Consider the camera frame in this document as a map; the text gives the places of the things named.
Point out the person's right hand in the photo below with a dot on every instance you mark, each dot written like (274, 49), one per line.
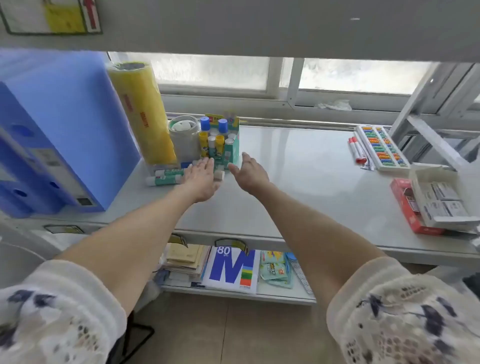
(251, 176)

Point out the person's left hand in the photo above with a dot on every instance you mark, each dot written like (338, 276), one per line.
(200, 182)

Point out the green glue stick display box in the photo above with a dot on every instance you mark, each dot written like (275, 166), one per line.
(234, 150)

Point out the yellow glue stick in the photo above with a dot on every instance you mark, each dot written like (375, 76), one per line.
(203, 144)
(220, 144)

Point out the white tape roll stack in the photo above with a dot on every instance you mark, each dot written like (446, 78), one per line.
(185, 146)

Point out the blue-capped white glue bottle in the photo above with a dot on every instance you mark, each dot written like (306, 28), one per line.
(204, 123)
(223, 126)

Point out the yellow tape roll stack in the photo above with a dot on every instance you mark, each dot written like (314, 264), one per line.
(146, 120)

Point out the person's right forearm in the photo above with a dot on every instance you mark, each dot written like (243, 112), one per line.
(311, 232)

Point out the person's left forearm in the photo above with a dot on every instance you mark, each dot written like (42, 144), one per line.
(131, 240)

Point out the black-framed shelf label holder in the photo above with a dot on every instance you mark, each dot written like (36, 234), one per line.
(178, 240)
(63, 229)
(232, 243)

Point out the stack of brown envelopes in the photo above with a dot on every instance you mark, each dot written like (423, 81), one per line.
(183, 255)

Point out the white paper ream blue print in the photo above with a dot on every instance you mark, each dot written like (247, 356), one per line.
(230, 270)

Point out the red white marker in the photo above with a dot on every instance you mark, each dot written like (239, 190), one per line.
(360, 152)
(354, 150)

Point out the crumpled white tissue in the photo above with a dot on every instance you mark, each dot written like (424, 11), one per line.
(335, 105)

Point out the white dotted packet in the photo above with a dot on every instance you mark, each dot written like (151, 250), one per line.
(300, 275)

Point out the frosted glass window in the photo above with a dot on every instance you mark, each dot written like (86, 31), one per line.
(210, 71)

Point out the white lower shelf board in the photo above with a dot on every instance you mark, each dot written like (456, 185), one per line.
(277, 294)

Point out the white shelf board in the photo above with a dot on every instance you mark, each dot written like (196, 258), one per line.
(277, 294)
(262, 26)

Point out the blue plastic file box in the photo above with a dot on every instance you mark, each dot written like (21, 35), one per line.
(15, 202)
(37, 180)
(86, 112)

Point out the white box of colourful pins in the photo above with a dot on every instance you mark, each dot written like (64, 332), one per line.
(382, 148)

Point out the white upper shelf board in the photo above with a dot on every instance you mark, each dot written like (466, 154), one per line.
(262, 26)

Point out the red flat box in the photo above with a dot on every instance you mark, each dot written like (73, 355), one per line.
(407, 210)

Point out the white open cardboard box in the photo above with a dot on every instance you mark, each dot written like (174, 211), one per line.
(427, 172)

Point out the small white packet box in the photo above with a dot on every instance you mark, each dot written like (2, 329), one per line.
(455, 209)
(428, 193)
(435, 211)
(448, 191)

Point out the white metal shelf rack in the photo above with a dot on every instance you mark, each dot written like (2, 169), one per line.
(423, 131)

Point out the white floral left sleeve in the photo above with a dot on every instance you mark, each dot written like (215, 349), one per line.
(56, 318)

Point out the white floral sleeve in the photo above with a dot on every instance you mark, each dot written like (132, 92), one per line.
(405, 318)
(56, 318)

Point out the white floral right sleeve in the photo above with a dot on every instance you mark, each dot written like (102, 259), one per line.
(405, 318)

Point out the yellow red shelf label card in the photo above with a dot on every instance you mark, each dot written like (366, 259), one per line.
(63, 18)

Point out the chrome metal rail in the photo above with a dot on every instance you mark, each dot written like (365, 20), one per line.
(281, 123)

